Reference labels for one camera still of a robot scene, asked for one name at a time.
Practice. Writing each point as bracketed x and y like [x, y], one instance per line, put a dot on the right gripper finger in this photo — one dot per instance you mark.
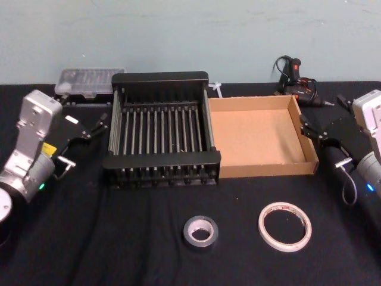
[343, 100]
[311, 131]

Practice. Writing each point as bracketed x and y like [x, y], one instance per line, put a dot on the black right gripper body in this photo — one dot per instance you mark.
[342, 134]

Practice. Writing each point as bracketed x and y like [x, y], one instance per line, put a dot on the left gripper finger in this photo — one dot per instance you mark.
[95, 128]

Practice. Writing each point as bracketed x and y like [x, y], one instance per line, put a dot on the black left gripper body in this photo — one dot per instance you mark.
[67, 131]

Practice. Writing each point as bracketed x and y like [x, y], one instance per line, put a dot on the white tape roll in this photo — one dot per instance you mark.
[262, 228]

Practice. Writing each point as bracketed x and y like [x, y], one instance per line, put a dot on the silver tape roll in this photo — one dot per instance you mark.
[201, 243]

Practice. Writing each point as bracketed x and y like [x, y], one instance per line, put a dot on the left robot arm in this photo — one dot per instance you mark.
[29, 119]

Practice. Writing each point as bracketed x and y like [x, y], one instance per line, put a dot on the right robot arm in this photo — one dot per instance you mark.
[369, 113]

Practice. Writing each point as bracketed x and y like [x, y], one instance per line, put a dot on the clear plastic case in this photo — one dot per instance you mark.
[89, 79]

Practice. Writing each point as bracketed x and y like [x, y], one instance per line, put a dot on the shallow brown cardboard tray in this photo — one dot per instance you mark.
[256, 137]

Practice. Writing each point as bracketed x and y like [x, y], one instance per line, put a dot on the black rack with steel bars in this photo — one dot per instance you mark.
[160, 161]

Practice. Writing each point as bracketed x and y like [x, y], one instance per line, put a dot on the small white plastic piece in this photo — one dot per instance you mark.
[218, 89]

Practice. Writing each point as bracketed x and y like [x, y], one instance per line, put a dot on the black table cloth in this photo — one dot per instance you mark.
[149, 238]

